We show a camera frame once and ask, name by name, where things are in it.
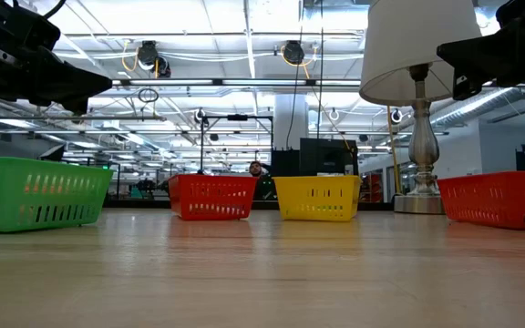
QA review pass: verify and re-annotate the green plastic basket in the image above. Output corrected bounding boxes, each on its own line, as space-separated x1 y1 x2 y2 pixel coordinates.
0 157 114 233

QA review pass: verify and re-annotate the yellow cable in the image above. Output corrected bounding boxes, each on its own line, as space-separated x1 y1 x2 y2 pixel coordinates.
385 105 404 196

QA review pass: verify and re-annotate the black ceiling cable reel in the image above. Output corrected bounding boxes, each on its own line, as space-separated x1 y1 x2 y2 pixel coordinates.
282 39 307 66
136 39 172 79

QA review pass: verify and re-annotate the yellow plastic basket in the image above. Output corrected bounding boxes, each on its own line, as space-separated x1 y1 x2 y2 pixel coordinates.
273 174 363 223

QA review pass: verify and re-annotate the black metal rig frame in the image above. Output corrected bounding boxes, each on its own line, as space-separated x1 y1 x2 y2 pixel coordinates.
200 113 275 177

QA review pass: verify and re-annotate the silver ventilation duct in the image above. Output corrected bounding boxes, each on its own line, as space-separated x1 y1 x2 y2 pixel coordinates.
428 87 525 129

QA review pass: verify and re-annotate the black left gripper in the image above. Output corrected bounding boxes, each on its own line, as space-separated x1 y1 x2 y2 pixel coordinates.
0 0 114 116

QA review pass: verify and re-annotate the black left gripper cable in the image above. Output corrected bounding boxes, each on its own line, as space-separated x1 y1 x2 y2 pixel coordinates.
42 0 68 20

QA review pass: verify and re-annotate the red storage shelf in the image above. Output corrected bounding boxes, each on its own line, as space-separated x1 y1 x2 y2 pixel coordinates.
360 171 385 204

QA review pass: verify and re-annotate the table lamp white shade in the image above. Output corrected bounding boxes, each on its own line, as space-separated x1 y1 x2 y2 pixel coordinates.
358 0 485 215

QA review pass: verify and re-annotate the person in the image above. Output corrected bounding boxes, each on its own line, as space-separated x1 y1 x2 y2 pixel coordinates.
247 159 276 201

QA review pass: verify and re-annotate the black monitor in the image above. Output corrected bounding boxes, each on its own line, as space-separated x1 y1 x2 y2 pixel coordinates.
298 137 359 177

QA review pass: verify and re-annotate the black cabinet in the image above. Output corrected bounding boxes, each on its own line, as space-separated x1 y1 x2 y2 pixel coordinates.
269 149 301 200

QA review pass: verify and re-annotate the red plastic basket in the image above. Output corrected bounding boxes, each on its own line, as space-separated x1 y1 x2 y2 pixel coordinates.
167 173 261 222
436 170 525 231

